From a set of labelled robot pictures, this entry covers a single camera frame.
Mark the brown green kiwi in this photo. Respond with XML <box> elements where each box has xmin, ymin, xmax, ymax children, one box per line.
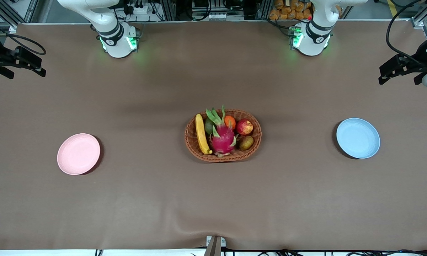
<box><xmin>239</xmin><ymin>135</ymin><xmax>255</xmax><ymax>151</ymax></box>

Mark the light blue plate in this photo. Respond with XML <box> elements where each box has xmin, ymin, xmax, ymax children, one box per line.
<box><xmin>336</xmin><ymin>118</ymin><xmax>381</xmax><ymax>159</ymax></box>

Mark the white power strip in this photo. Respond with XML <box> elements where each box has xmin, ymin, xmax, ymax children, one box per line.
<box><xmin>125</xmin><ymin>3</ymin><xmax>150</xmax><ymax>15</ymax></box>

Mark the grey metal bracket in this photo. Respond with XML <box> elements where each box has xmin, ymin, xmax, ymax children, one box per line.
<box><xmin>203</xmin><ymin>236</ymin><xmax>226</xmax><ymax>256</ymax></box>

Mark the orange packaged goods pile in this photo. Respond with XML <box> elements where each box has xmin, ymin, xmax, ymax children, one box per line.
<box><xmin>269</xmin><ymin>0</ymin><xmax>313</xmax><ymax>21</ymax></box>

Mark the brown wicker basket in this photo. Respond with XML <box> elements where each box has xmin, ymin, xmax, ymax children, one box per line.
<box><xmin>185</xmin><ymin>109</ymin><xmax>262</xmax><ymax>163</ymax></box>

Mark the pink dragon fruit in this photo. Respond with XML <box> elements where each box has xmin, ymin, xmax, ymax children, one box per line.
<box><xmin>206</xmin><ymin>105</ymin><xmax>238</xmax><ymax>158</ymax></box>

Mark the yellow banana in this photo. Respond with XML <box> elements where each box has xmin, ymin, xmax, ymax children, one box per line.
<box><xmin>195</xmin><ymin>113</ymin><xmax>213</xmax><ymax>155</ymax></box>

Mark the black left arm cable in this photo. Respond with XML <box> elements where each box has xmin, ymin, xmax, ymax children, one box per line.
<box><xmin>385</xmin><ymin>0</ymin><xmax>424</xmax><ymax>62</ymax></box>

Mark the brown table cloth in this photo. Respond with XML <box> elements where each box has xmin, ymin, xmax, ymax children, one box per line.
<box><xmin>0</xmin><ymin>20</ymin><xmax>427</xmax><ymax>251</ymax></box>

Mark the pink plate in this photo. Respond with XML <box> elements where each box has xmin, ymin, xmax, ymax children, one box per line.
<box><xmin>57</xmin><ymin>133</ymin><xmax>101</xmax><ymax>176</ymax></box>

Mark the red yellow apple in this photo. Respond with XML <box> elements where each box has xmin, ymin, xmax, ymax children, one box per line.
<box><xmin>236</xmin><ymin>119</ymin><xmax>254</xmax><ymax>136</ymax></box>

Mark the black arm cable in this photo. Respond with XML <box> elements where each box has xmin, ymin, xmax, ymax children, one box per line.
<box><xmin>385</xmin><ymin>0</ymin><xmax>424</xmax><ymax>62</ymax></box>
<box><xmin>0</xmin><ymin>16</ymin><xmax>47</xmax><ymax>56</ymax></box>

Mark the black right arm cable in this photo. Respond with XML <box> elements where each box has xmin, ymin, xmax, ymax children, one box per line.
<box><xmin>0</xmin><ymin>16</ymin><xmax>47</xmax><ymax>56</ymax></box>

